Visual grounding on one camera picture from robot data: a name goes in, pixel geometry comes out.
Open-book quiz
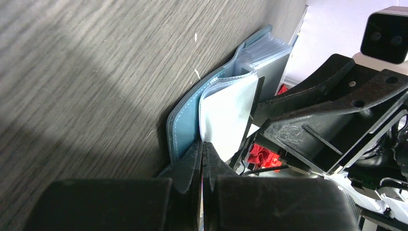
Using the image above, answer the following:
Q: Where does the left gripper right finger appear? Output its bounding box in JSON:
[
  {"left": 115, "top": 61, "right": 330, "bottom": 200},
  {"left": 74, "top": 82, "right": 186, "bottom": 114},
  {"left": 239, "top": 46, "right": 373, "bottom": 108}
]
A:
[{"left": 203, "top": 142, "right": 358, "bottom": 231}]

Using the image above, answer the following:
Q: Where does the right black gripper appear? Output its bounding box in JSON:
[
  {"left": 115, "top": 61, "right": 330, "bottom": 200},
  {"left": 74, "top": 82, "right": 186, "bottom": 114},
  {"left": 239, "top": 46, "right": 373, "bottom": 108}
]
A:
[{"left": 259, "top": 70, "right": 408, "bottom": 192}]

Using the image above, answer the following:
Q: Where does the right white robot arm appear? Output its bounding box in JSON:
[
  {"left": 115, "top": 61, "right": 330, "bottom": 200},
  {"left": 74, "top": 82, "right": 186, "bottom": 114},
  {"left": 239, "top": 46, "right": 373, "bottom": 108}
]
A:
[{"left": 254, "top": 54, "right": 408, "bottom": 231}]

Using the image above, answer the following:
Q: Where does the red cloth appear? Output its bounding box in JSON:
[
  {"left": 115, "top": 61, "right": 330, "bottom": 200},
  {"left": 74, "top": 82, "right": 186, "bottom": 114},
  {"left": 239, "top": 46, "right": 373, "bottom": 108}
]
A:
[{"left": 247, "top": 83, "right": 289, "bottom": 173}]

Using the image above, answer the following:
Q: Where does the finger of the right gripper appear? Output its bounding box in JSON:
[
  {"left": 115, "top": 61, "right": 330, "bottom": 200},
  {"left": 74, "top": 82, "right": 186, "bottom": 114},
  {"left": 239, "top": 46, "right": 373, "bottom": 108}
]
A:
[{"left": 253, "top": 54, "right": 356, "bottom": 127}]

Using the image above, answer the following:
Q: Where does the dark grey credit card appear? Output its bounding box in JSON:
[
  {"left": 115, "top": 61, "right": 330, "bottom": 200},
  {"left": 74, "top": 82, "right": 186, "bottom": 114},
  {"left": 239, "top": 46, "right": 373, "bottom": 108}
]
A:
[{"left": 257, "top": 54, "right": 290, "bottom": 102}]

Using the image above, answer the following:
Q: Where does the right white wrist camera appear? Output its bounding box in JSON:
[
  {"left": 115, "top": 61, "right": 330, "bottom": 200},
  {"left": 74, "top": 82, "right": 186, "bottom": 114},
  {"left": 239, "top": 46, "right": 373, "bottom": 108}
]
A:
[{"left": 353, "top": 6, "right": 408, "bottom": 75}]

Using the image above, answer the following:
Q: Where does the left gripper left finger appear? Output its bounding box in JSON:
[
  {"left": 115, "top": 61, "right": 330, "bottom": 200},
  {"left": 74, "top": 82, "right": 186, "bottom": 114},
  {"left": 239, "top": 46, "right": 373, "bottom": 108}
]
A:
[{"left": 24, "top": 141, "right": 203, "bottom": 231}]

